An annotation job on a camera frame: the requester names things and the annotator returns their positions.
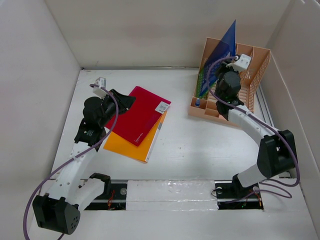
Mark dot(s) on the small blue-capped glue bottle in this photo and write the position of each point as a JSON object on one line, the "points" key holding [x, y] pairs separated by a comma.
{"points": [[197, 103]]}

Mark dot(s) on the blue clip file folder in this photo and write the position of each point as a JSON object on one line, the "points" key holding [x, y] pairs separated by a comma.
{"points": [[226, 47]]}

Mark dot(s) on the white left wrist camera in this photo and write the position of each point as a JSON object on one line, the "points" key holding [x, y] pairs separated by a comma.
{"points": [[101, 83]]}

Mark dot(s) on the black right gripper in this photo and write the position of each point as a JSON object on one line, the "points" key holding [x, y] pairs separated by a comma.
{"points": [[222, 66]]}

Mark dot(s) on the green clip file folder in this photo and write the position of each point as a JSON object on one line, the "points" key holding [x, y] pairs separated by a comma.
{"points": [[199, 84]]}

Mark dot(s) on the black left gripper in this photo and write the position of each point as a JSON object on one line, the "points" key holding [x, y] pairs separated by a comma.
{"points": [[125, 101]]}

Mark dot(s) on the orange book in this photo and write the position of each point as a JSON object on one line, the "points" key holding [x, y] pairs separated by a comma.
{"points": [[142, 153]]}

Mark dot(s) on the peach plastic file organizer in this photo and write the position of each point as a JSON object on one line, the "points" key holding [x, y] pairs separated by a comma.
{"points": [[234, 88]]}

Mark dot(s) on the magenta clip file folder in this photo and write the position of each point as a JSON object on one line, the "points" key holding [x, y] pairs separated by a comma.
{"points": [[136, 123]]}

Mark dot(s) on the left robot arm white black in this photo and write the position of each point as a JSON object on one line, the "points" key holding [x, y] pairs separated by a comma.
{"points": [[59, 209]]}

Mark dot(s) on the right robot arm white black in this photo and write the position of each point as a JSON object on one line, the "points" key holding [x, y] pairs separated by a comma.
{"points": [[277, 149]]}

